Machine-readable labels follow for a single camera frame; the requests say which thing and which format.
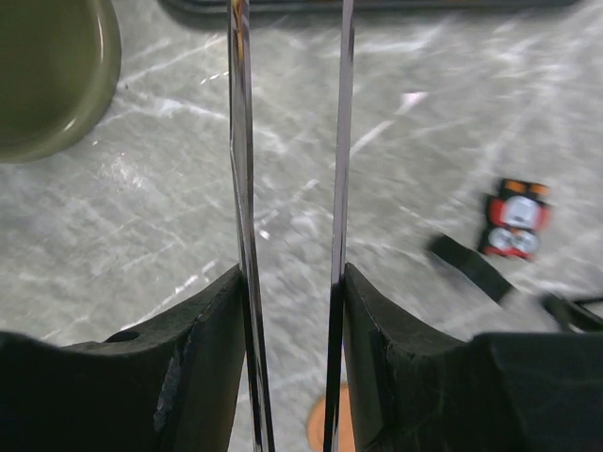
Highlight black serving tray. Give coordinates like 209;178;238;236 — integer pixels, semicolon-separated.
162;0;577;15

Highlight orange coaster front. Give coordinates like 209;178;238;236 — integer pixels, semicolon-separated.
306;383;355;452

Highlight black cartoon figurine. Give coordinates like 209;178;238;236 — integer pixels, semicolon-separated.
478;178;551;261

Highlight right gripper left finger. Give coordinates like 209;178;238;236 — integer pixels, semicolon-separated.
1;267;244;451

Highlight black music stand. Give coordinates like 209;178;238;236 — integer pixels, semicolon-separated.
427;234;602;333

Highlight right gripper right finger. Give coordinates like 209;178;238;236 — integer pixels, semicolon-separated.
344;265;602;451

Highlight green three-tier serving stand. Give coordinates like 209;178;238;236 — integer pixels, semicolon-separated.
1;1;122;163

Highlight metal tongs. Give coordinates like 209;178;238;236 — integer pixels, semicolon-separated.
227;1;354;451

